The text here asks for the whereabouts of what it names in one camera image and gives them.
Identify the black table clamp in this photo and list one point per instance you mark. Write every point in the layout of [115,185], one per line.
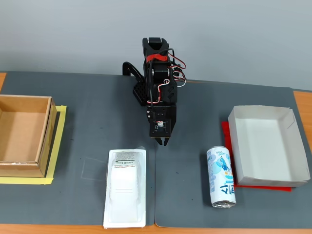
[129,67]

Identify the dark gray rubber mat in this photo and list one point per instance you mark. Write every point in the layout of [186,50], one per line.
[85,122]
[195,109]

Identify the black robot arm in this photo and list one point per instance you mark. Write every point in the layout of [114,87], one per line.
[158,73]

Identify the red paper sheet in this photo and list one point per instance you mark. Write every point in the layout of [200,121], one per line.
[225,131]

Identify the black perforated base block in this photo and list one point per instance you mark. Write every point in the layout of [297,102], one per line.
[140,93]

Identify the brown cardboard box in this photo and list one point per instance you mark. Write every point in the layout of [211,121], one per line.
[22,131]

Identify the gray paper box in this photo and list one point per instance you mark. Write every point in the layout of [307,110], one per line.
[265,143]

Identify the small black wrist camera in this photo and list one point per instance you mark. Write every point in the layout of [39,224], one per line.
[159,127]

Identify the white refill pouch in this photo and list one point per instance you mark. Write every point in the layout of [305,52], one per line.
[124,185]

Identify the yellow masking tape frame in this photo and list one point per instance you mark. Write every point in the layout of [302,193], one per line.
[24,181]

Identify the white blue-labelled cup container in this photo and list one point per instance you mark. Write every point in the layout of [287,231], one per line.
[220,175]

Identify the red tape strip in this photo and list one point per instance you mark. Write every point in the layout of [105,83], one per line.
[158,57]

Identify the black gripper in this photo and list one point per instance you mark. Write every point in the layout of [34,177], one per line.
[163,142]

